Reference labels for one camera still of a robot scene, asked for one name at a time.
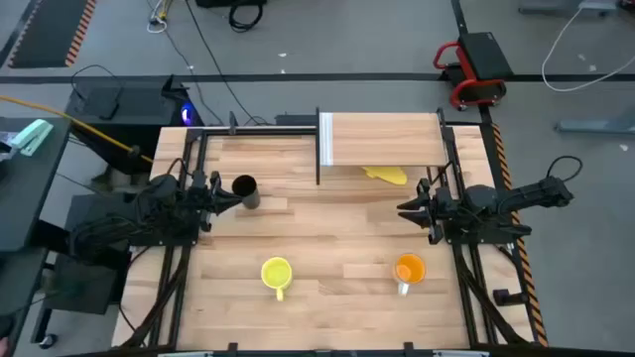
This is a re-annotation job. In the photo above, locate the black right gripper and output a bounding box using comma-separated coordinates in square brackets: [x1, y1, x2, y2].
[396, 177, 455, 245]

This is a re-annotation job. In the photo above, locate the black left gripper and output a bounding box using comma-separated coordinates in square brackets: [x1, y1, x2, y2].
[186, 170, 245, 233]

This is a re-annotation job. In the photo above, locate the black cup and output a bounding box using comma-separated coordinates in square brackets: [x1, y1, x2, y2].
[231, 174, 262, 210]

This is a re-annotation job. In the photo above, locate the orange and white mug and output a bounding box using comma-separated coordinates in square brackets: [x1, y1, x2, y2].
[392, 252, 428, 298]

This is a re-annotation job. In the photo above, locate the yellow mug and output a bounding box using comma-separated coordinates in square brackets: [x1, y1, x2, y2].
[260, 256, 295, 302]

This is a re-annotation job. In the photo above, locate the wooden shelf with black legs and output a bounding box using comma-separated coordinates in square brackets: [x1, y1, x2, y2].
[315, 106, 455, 186]

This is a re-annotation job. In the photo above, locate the yellow cloth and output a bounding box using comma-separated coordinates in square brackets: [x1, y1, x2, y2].
[361, 166, 409, 186]

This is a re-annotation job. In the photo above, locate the orange black hazard strip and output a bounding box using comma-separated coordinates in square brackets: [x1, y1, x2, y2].
[489, 123, 550, 348]

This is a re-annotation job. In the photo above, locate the black clamp block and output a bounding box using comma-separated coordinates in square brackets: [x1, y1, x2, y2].
[492, 288, 528, 307]

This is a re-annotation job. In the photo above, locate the black computer tower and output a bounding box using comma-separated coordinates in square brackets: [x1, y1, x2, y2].
[65, 74, 205, 176]

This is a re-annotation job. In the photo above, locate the red and black roller stool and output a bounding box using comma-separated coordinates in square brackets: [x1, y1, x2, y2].
[433, 31, 515, 112]

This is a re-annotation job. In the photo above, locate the black low cart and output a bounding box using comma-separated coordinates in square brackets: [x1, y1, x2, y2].
[30, 192, 133, 346]

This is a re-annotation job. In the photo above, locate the grey floor stand base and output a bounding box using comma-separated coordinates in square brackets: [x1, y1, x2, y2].
[555, 104, 635, 136]

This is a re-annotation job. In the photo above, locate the black side desk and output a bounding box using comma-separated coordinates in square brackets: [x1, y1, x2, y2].
[0, 116, 71, 254]

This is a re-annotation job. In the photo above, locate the mint green stapler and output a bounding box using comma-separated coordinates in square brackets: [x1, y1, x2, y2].
[10, 118, 55, 158]

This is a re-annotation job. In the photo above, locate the black mat with hazard stripes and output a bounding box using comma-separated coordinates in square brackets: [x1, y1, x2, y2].
[6, 0, 98, 69]

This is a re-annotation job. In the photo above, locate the black metal table frame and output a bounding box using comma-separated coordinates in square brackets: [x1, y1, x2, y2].
[118, 109, 540, 357]

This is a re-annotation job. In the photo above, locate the long black floor cable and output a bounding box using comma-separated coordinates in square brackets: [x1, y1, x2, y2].
[184, 0, 272, 126]

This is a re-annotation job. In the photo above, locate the yellow hanging cord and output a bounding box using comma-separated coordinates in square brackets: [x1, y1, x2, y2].
[0, 94, 154, 164]

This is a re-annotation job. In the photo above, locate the coiled black cable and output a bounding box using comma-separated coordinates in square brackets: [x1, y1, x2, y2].
[227, 2, 265, 34]

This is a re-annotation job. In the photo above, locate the white and yellow cable bundle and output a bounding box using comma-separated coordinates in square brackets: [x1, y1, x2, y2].
[145, 0, 176, 35]

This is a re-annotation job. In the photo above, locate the white floor cable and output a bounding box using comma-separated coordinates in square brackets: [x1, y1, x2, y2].
[541, 3, 635, 93]

